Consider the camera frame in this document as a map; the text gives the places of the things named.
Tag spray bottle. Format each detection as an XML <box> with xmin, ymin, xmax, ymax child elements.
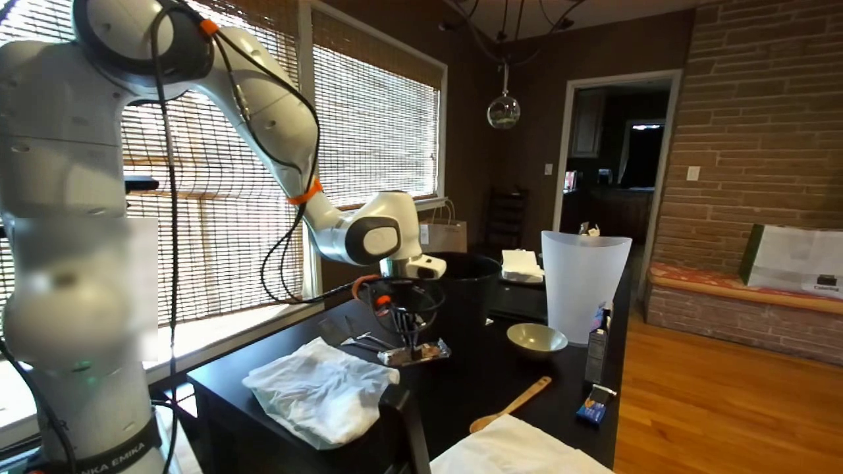
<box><xmin>586</xmin><ymin>304</ymin><xmax>611</xmax><ymax>385</ymax></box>

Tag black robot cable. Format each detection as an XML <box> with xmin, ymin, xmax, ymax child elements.
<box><xmin>144</xmin><ymin>0</ymin><xmax>328</xmax><ymax>474</ymax></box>

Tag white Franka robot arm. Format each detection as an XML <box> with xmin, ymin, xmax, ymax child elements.
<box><xmin>0</xmin><ymin>0</ymin><xmax>447</xmax><ymax>474</ymax></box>

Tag large white cloth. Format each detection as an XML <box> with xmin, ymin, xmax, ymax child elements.
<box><xmin>242</xmin><ymin>337</ymin><xmax>402</xmax><ymax>449</ymax></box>

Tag white paper bag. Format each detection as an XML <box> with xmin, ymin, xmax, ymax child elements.
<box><xmin>743</xmin><ymin>224</ymin><xmax>843</xmax><ymax>298</ymax></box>

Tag blue small box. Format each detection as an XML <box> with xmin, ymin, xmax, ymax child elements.
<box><xmin>578</xmin><ymin>385</ymin><xmax>616</xmax><ymax>427</ymax></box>

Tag green ceramic bowl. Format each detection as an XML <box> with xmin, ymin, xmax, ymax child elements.
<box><xmin>507</xmin><ymin>321</ymin><xmax>569</xmax><ymax>354</ymax></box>

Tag folded white napkins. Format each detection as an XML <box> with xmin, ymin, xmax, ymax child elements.
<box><xmin>502</xmin><ymin>248</ymin><xmax>547</xmax><ymax>283</ymax></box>

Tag wooden spoon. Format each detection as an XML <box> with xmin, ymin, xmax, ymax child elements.
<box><xmin>470</xmin><ymin>377</ymin><xmax>555</xmax><ymax>433</ymax></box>

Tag chocolate bar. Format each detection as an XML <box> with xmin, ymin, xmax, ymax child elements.
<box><xmin>378</xmin><ymin>338</ymin><xmax>452</xmax><ymax>365</ymax></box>

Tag black plastic bin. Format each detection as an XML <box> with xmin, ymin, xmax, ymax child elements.
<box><xmin>420</xmin><ymin>253</ymin><xmax>499</xmax><ymax>412</ymax></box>

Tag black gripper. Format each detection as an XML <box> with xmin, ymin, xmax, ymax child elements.
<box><xmin>354</xmin><ymin>274</ymin><xmax>447</xmax><ymax>357</ymax></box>

